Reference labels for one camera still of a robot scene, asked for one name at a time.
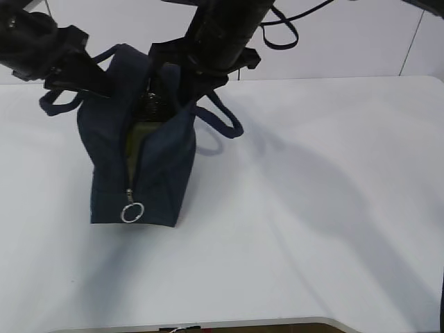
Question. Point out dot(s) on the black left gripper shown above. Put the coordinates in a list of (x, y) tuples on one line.
[(32, 45)]

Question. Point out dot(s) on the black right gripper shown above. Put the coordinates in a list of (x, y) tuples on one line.
[(212, 48)]

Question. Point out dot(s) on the navy blue fabric bag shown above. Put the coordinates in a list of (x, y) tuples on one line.
[(166, 157)]

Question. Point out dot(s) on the glass container with green lid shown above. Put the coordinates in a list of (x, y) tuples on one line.
[(151, 111)]

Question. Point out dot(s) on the white tag at table edge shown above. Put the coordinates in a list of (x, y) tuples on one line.
[(181, 329)]

